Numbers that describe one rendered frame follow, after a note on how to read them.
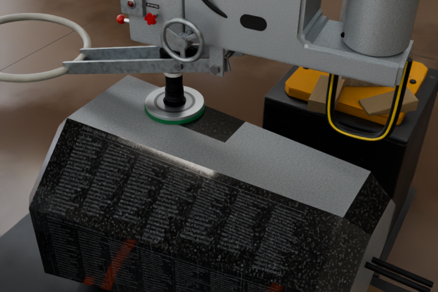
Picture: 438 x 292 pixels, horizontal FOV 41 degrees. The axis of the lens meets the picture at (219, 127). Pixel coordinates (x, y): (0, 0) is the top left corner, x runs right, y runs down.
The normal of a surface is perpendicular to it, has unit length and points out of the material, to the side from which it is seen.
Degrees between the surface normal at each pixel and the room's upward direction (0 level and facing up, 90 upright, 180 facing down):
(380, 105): 11
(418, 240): 0
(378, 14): 90
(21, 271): 0
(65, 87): 0
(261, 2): 90
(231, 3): 90
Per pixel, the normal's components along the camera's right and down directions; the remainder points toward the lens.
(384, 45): 0.00, 0.59
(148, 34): -0.41, 0.54
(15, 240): 0.01, -0.81
